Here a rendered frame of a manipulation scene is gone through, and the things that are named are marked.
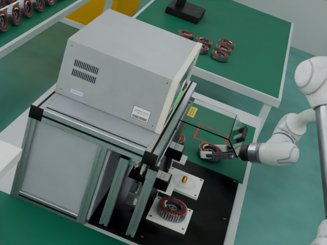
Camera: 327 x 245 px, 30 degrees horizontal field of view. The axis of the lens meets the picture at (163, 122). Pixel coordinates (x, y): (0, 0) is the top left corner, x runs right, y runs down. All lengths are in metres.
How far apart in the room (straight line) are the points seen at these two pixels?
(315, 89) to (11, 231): 1.09
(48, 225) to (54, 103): 0.41
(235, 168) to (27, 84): 2.19
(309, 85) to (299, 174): 2.64
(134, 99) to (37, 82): 2.66
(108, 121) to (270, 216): 2.19
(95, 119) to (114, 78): 0.15
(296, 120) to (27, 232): 1.22
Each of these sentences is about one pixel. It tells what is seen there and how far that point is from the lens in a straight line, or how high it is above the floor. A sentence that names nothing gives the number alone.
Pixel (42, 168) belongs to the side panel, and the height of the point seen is 0.89.
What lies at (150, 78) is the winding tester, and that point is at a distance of 1.98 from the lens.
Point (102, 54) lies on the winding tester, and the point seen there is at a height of 1.31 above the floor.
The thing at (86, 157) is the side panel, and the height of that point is 1.00.
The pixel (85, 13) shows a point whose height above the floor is 0.12.
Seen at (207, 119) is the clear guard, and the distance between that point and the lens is 2.38.
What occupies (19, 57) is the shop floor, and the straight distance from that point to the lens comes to 4.95.
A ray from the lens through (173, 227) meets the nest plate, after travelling 2.22.
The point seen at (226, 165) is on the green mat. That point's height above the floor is 0.75.
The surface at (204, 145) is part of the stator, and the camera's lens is 2.78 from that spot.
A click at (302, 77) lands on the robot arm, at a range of 2.09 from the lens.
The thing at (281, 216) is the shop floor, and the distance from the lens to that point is 4.09.
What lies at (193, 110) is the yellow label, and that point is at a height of 1.07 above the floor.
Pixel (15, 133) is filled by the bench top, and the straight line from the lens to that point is 2.53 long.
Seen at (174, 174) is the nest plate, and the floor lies 0.78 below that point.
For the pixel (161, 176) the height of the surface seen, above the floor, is 0.92.
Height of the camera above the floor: 2.08
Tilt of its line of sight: 27 degrees down
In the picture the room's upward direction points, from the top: 20 degrees clockwise
